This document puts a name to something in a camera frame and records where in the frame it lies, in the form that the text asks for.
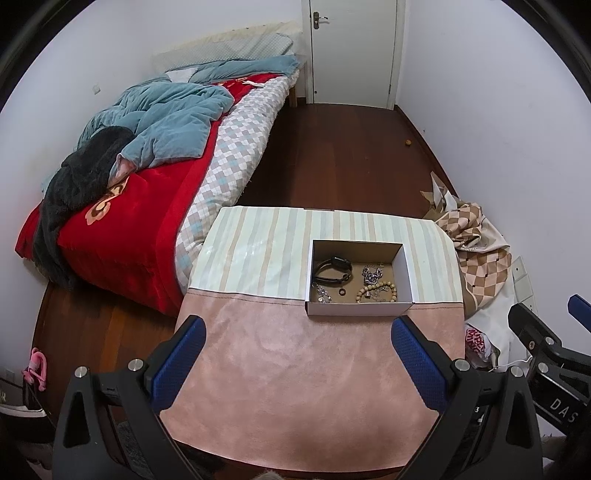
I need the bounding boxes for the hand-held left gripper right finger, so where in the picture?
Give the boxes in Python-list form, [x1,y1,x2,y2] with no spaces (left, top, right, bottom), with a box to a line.
[391,315,542,480]

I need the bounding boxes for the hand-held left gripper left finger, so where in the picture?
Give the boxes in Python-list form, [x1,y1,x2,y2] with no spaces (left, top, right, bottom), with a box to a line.
[52,315,207,480]

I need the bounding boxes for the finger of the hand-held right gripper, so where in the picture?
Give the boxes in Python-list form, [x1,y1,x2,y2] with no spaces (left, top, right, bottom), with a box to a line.
[568,294,591,330]
[508,302,570,366]

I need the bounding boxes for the cardboard box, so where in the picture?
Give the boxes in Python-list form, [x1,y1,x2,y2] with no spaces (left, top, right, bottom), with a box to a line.
[305,239,420,317]

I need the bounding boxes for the wooden bead bracelet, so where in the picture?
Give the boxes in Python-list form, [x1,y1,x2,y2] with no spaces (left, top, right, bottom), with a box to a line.
[355,282,398,304]

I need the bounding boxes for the black smart watch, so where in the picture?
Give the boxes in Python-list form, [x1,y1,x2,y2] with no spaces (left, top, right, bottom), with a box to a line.
[314,257,354,283]

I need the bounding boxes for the white plastic bag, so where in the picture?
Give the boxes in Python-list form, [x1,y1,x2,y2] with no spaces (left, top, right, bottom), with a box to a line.
[462,277,532,370]

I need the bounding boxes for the red printed bag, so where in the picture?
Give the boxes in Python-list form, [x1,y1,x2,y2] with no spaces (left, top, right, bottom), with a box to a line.
[464,323,502,370]

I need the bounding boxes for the brown checkered cloth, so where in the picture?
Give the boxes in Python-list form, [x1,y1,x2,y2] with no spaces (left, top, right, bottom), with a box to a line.
[420,172,512,319]

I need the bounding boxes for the pink table mat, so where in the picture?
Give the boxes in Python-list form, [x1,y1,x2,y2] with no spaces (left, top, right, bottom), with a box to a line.
[159,288,465,474]

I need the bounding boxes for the striped table cloth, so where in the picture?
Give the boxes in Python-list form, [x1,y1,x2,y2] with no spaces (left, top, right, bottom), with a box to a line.
[187,206,464,305]

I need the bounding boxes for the red blanket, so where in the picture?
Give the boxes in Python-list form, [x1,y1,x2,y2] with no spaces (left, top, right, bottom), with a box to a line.
[15,72,278,315]

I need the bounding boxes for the pink slipper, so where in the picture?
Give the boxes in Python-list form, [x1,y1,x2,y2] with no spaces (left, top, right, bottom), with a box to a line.
[22,348,48,393]

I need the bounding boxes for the dark fuzzy cloth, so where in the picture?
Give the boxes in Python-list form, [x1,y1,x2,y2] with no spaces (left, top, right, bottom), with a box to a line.
[33,126,134,289]

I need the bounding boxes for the checkered quilt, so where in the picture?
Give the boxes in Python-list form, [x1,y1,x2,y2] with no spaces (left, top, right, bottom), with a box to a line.
[174,76,294,294]

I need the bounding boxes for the blue quilt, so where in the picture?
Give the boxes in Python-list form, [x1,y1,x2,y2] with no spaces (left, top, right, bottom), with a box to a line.
[74,55,298,169]

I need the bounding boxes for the white door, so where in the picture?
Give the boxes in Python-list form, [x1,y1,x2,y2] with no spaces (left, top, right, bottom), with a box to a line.
[309,0,399,109]

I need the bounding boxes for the pale pillow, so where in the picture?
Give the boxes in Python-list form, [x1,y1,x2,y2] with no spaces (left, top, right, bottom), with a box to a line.
[166,32,296,75]

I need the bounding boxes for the white wall sockets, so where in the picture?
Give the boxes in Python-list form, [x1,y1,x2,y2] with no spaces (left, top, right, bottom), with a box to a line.
[510,256,539,315]

